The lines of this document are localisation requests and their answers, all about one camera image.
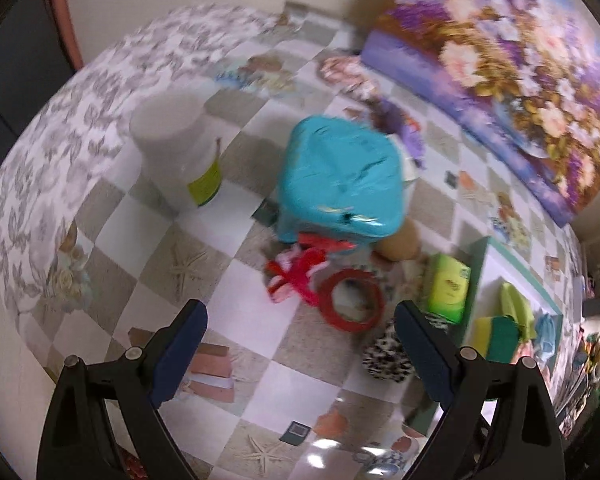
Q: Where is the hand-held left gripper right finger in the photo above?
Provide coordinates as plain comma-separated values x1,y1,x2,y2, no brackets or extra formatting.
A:
394,300,567,480

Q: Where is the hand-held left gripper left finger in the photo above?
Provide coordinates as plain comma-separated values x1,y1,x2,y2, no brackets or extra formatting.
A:
36,299,210,480

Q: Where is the leopard print scrunchie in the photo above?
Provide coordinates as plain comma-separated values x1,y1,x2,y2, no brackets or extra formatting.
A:
361,310,448,385

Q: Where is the green yellow sponge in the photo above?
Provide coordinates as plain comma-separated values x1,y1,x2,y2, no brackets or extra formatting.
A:
467,316,521,363

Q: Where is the yellow-green cloth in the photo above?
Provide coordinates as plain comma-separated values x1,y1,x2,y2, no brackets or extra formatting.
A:
499,282,536,341

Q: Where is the pink white chevron cloth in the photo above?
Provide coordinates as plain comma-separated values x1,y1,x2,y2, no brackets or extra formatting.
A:
517,341,551,376

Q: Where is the teal shallow tray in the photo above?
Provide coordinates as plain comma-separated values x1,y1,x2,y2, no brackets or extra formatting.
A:
412,236,566,433

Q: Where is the blue face mask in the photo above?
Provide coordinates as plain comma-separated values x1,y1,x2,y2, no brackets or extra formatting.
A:
534,312,563,356

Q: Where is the teal plastic heart case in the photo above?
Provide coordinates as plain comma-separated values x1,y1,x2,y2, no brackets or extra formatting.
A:
276,115,407,251

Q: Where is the green tissue pack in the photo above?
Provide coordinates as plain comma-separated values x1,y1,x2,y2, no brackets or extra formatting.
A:
425,253,472,323

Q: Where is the checkered printed tablecloth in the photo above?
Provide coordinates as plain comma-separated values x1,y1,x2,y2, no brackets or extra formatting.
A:
35,2,586,480

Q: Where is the red tape roll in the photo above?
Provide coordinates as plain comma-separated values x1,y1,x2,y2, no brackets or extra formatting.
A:
319,268,386,333

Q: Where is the beige round makeup sponge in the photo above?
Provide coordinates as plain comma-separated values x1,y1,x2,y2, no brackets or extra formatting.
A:
377,220,421,262

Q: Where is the red patterned fabric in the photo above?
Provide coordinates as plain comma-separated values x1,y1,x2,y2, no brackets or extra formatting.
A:
117,452,148,480

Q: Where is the red pink toy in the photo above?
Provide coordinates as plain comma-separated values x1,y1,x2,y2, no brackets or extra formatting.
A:
265,232,356,306

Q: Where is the white jar with green label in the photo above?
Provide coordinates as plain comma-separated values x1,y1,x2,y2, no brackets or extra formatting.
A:
129,91,225,211

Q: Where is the purple flower toy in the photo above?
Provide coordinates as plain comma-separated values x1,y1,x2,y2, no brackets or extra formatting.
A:
377,100,426,166

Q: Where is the floral canvas painting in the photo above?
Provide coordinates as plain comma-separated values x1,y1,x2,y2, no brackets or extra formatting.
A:
360,0,600,228

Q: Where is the brown door frame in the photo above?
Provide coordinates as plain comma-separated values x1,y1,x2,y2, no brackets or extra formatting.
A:
45,0,85,72

